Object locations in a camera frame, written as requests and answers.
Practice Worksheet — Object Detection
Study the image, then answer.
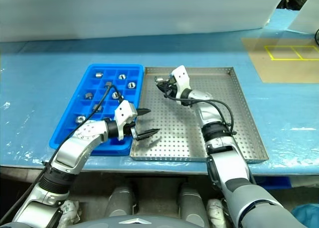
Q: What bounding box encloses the dark grey rounded leg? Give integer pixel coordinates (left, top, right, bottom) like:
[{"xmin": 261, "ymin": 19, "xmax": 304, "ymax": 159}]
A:
[
  {"xmin": 178, "ymin": 183, "xmax": 210, "ymax": 226},
  {"xmin": 104, "ymin": 187, "xmax": 138, "ymax": 218}
]

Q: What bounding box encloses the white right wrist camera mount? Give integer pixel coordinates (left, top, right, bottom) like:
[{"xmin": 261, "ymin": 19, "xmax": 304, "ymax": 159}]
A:
[{"xmin": 171, "ymin": 65, "xmax": 191, "ymax": 99}]

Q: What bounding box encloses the perforated metal tray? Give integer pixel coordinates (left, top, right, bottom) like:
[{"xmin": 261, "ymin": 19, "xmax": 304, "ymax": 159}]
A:
[{"xmin": 130, "ymin": 66, "xmax": 270, "ymax": 164}]

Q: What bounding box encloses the grey robot torso with emblem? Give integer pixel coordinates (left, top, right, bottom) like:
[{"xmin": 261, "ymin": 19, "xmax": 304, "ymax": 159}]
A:
[{"xmin": 72, "ymin": 208, "xmax": 207, "ymax": 228}]

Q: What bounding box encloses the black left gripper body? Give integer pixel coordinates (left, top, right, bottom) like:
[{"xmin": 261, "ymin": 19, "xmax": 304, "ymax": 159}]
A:
[{"xmin": 124, "ymin": 109, "xmax": 140, "ymax": 140}]

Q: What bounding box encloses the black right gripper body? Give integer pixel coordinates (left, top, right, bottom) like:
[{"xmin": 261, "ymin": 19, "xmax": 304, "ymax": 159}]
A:
[{"xmin": 164, "ymin": 76, "xmax": 181, "ymax": 98}]

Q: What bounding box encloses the blue compartment tray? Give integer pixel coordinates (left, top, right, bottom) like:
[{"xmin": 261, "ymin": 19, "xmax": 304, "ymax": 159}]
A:
[{"xmin": 49, "ymin": 63, "xmax": 145, "ymax": 156}]

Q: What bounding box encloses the blue plastic bag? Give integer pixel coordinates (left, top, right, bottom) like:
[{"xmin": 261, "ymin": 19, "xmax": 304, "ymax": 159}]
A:
[{"xmin": 290, "ymin": 203, "xmax": 319, "ymax": 228}]

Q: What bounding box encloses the white foot cover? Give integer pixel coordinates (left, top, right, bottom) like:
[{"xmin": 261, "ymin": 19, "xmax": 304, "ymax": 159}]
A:
[
  {"xmin": 206, "ymin": 199, "xmax": 226, "ymax": 225},
  {"xmin": 59, "ymin": 199, "xmax": 80, "ymax": 224}
]

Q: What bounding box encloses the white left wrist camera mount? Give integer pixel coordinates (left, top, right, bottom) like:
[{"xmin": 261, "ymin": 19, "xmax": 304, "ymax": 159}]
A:
[{"xmin": 114, "ymin": 100, "xmax": 138, "ymax": 141}]

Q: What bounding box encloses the small white foam board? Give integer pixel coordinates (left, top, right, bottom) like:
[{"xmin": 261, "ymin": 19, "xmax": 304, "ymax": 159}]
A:
[{"xmin": 288, "ymin": 0, "xmax": 319, "ymax": 36}]

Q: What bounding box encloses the large white foam board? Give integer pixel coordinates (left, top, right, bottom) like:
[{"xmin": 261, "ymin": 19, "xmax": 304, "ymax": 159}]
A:
[{"xmin": 0, "ymin": 0, "xmax": 289, "ymax": 43}]

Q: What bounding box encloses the brown cardboard mat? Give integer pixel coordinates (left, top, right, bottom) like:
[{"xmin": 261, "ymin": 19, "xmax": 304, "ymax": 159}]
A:
[{"xmin": 241, "ymin": 37, "xmax": 319, "ymax": 84}]

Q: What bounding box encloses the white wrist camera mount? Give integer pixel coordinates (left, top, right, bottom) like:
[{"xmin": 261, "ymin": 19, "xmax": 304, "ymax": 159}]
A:
[
  {"xmin": 171, "ymin": 65, "xmax": 191, "ymax": 99},
  {"xmin": 114, "ymin": 100, "xmax": 138, "ymax": 141}
]

